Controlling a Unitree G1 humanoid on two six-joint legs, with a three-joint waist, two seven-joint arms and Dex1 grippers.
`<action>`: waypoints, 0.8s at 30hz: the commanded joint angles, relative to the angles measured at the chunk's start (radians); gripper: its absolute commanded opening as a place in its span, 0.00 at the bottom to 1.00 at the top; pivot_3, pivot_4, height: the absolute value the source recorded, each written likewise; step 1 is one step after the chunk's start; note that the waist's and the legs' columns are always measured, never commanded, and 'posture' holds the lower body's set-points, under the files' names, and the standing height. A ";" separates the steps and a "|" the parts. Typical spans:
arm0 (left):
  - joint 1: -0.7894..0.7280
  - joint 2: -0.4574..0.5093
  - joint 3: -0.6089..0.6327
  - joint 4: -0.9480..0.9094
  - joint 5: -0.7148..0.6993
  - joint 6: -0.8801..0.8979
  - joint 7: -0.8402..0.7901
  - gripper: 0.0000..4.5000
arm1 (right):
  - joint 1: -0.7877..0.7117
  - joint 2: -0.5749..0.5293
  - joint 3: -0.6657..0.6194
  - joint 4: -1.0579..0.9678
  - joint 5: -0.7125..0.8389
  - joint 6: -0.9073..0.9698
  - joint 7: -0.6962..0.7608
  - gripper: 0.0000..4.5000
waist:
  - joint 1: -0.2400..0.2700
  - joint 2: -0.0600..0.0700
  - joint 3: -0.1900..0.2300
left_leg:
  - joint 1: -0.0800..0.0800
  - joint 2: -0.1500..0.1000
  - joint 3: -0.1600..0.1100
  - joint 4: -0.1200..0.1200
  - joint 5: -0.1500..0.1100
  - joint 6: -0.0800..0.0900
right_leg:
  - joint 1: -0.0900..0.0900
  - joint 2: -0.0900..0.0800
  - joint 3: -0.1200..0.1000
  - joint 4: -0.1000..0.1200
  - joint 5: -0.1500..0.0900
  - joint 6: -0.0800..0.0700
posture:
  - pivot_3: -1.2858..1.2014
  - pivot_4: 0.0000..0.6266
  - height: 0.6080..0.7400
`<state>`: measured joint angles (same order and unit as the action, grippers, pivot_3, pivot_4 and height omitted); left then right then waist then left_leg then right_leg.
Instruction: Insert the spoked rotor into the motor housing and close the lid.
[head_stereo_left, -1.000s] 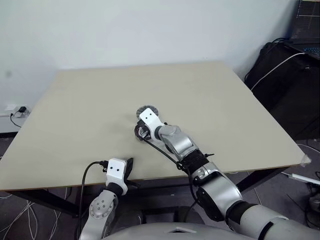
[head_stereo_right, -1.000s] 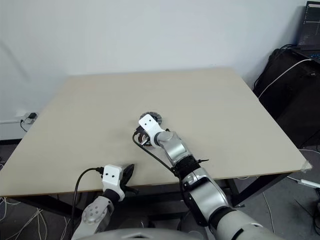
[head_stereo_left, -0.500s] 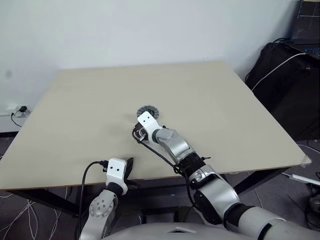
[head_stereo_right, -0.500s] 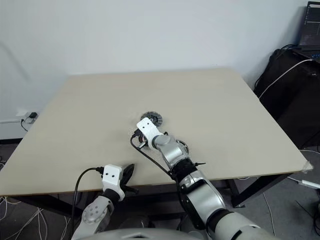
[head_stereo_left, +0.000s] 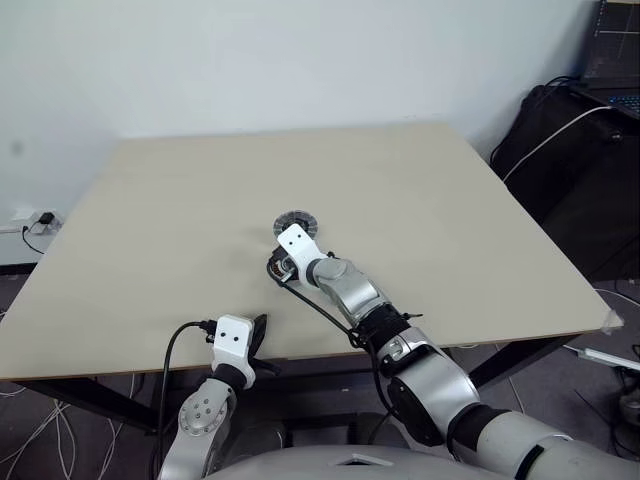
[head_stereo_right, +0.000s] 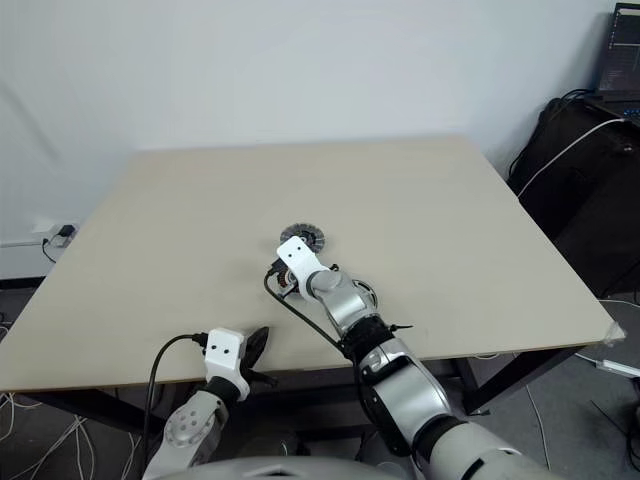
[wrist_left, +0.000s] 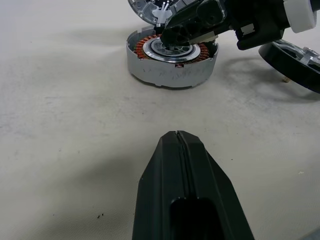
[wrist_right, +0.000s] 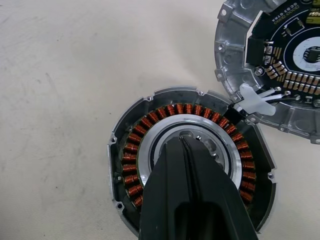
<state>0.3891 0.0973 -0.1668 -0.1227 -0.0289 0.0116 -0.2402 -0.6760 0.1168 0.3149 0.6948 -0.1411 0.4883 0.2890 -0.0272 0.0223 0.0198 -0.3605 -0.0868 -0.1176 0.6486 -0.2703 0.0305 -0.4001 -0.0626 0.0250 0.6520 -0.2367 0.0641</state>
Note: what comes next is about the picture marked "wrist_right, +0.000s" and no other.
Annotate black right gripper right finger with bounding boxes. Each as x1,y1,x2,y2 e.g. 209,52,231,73
183,135,259,240

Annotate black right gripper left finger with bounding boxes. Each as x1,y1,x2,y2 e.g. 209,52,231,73
138,135,210,240

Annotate silver motor lid circuit board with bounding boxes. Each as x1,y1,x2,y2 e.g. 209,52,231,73
213,0,320,146

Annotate silver motor housing copper coils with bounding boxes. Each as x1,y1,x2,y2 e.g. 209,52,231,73
106,86,278,240

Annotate white sleeved motor wires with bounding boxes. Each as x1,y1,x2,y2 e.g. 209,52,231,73
228,83,292,118

